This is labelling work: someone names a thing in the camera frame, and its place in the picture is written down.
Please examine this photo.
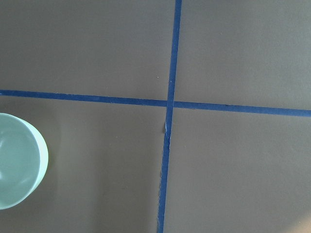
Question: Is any large light green bowl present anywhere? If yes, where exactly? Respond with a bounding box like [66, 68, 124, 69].
[0, 113, 49, 210]

